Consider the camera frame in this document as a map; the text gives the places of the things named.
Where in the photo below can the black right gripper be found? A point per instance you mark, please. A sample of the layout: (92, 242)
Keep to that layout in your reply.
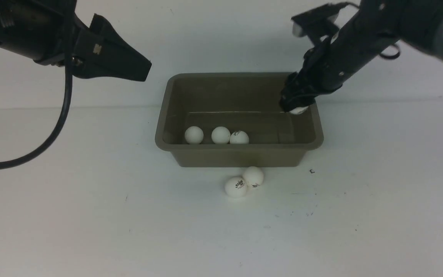
(318, 76)

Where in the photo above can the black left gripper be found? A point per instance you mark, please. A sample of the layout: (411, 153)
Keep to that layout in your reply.
(65, 46)

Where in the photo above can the tan plastic rectangular bin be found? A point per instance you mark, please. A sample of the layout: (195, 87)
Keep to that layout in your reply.
(240, 102)

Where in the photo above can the white plain table-tennis ball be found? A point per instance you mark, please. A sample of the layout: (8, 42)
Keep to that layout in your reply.
(194, 135)

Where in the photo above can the white ball with logo front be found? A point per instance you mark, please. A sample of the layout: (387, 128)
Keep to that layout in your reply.
(236, 187)

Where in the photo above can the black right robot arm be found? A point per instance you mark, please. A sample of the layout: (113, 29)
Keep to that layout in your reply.
(340, 52)

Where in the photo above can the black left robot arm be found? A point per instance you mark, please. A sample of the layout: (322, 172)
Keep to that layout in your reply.
(16, 23)

